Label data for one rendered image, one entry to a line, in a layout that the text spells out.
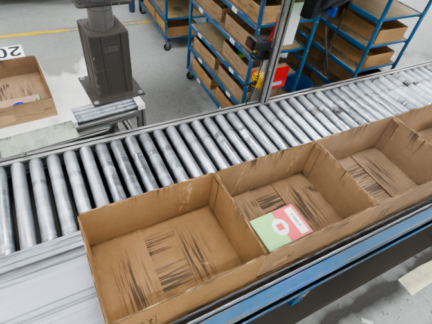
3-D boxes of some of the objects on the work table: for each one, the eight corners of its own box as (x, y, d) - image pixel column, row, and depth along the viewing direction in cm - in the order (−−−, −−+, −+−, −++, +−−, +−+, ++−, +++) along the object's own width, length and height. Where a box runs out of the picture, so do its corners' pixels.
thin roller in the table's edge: (132, 103, 164) (132, 99, 162) (76, 117, 152) (74, 114, 150) (131, 100, 165) (130, 97, 163) (74, 115, 153) (73, 112, 151)
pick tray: (40, 72, 170) (35, 54, 162) (58, 115, 149) (53, 97, 142) (-23, 83, 158) (-32, 65, 151) (-12, 132, 137) (-23, 113, 130)
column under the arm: (78, 79, 169) (63, 15, 145) (126, 69, 180) (119, 8, 156) (94, 107, 155) (81, 42, 131) (144, 94, 166) (141, 32, 142)
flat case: (-5, 105, 148) (-7, 102, 147) (40, 96, 156) (39, 93, 155) (-1, 123, 141) (-3, 120, 139) (45, 112, 148) (44, 110, 147)
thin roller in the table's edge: (136, 108, 161) (136, 105, 160) (79, 124, 149) (78, 121, 148) (135, 106, 162) (134, 103, 161) (78, 121, 150) (76, 118, 149)
